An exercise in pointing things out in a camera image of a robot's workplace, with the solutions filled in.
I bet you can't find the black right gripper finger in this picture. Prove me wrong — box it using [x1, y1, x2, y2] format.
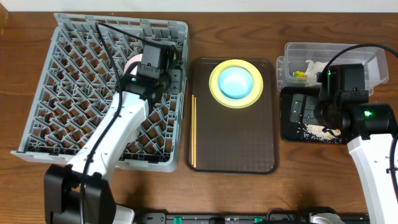
[303, 95, 318, 124]
[290, 94, 307, 122]

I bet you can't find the pink white bowl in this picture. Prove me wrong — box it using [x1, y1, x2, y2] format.
[124, 54, 142, 75]

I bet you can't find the wooden chopstick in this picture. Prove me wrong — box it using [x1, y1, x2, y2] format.
[193, 96, 197, 168]
[191, 95, 195, 168]

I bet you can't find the yellow round plate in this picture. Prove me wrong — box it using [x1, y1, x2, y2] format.
[209, 59, 264, 109]

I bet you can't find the light blue bowl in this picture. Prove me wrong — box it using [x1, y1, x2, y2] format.
[218, 67, 254, 100]

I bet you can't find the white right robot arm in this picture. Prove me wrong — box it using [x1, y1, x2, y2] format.
[187, 58, 397, 223]

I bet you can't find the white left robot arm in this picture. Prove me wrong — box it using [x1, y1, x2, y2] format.
[44, 45, 178, 223]

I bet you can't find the black waste tray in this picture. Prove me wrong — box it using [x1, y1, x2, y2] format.
[280, 86, 349, 144]

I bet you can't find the spilled rice food waste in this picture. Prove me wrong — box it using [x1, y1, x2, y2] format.
[294, 124, 342, 144]

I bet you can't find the clear plastic waste bin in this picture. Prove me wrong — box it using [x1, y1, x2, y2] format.
[276, 42, 389, 95]

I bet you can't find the grey plastic dishwasher rack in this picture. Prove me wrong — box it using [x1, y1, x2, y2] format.
[14, 13, 190, 172]

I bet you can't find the yellow green wrapper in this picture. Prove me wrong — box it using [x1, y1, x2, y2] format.
[293, 71, 308, 83]

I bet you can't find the crumpled white napkin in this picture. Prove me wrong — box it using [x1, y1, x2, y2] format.
[305, 60, 328, 86]

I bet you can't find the dark brown serving tray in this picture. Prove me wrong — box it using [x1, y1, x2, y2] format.
[186, 58, 279, 175]

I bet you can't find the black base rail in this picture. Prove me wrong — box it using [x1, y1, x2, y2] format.
[133, 207, 371, 224]

